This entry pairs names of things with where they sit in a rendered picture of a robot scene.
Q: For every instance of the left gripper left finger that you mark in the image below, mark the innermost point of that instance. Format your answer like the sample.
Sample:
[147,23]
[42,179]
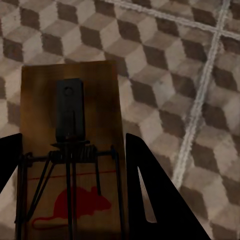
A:
[10,148]

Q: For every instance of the mousetrap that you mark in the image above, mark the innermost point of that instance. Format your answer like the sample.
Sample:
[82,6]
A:
[72,170]

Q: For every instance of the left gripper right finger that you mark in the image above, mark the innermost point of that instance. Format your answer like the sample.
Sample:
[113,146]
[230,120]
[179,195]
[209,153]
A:
[175,220]

